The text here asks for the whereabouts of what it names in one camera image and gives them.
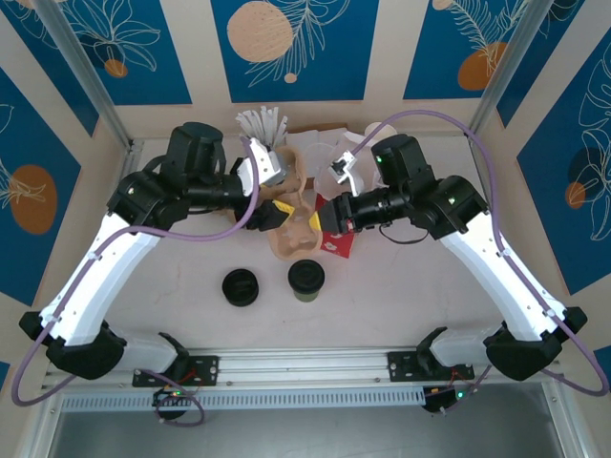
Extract red white paper bag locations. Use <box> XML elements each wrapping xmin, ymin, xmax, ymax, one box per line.
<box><xmin>301</xmin><ymin>132</ymin><xmax>390</xmax><ymax>260</ymax></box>

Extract black plastic cup lid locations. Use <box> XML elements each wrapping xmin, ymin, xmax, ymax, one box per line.
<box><xmin>288</xmin><ymin>259</ymin><xmax>327</xmax><ymax>292</ymax></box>

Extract white paper napkins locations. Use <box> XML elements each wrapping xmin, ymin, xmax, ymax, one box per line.
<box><xmin>285</xmin><ymin>131</ymin><xmax>335</xmax><ymax>180</ymax></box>

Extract brown cardboard napkin box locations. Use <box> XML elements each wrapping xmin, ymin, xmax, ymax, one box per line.
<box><xmin>288</xmin><ymin>124</ymin><xmax>349</xmax><ymax>135</ymax></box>

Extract stack of white paper cups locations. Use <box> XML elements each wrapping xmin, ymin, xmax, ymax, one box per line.
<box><xmin>364</xmin><ymin>121</ymin><xmax>397</xmax><ymax>144</ymax></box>

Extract black controller board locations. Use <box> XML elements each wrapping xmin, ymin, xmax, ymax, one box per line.
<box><xmin>152</xmin><ymin>386</ymin><xmax>192</xmax><ymax>407</ymax></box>
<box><xmin>422</xmin><ymin>385</ymin><xmax>472</xmax><ymax>414</ymax></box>

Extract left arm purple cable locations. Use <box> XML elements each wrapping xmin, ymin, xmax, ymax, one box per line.
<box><xmin>10</xmin><ymin>135</ymin><xmax>264</xmax><ymax>427</ymax></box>

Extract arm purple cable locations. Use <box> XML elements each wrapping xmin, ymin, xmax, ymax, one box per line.
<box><xmin>10</xmin><ymin>135</ymin><xmax>264</xmax><ymax>427</ymax></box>
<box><xmin>350</xmin><ymin>110</ymin><xmax>606</xmax><ymax>421</ymax></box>

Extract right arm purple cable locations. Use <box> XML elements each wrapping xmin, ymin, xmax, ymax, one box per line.
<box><xmin>350</xmin><ymin>110</ymin><xmax>606</xmax><ymax>421</ymax></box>

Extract aluminium mounting rail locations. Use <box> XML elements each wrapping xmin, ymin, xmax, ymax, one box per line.
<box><xmin>45</xmin><ymin>346</ymin><xmax>559</xmax><ymax>388</ymax></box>

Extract aluminium frame post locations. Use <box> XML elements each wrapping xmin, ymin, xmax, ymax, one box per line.
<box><xmin>467</xmin><ymin>0</ymin><xmax>559</xmax><ymax>142</ymax></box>
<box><xmin>35</xmin><ymin>0</ymin><xmax>134</xmax><ymax>150</ymax></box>

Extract white slotted cable duct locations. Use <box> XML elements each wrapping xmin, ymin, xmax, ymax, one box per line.
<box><xmin>61</xmin><ymin>386</ymin><xmax>426</xmax><ymax>411</ymax></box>

